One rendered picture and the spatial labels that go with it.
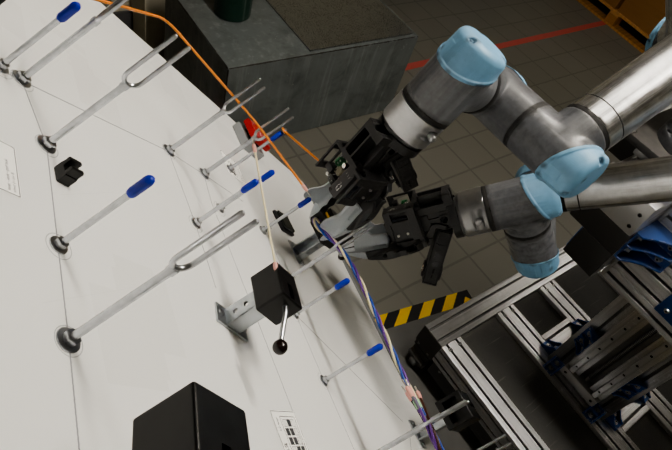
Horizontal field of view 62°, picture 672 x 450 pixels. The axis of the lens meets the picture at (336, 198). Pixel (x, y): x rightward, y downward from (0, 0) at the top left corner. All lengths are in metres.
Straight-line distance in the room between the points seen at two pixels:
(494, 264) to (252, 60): 1.34
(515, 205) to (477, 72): 0.28
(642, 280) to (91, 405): 1.33
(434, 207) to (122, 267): 0.56
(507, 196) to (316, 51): 1.67
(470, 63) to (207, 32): 1.84
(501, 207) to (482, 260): 1.66
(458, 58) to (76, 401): 0.52
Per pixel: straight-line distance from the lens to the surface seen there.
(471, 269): 2.49
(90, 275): 0.44
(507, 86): 0.77
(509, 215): 0.90
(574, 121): 0.75
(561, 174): 0.73
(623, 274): 1.55
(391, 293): 2.26
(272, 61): 2.33
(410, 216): 0.90
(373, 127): 0.72
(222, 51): 2.33
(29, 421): 0.35
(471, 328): 2.02
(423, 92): 0.70
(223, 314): 0.56
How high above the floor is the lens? 1.79
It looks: 46 degrees down
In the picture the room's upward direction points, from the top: 21 degrees clockwise
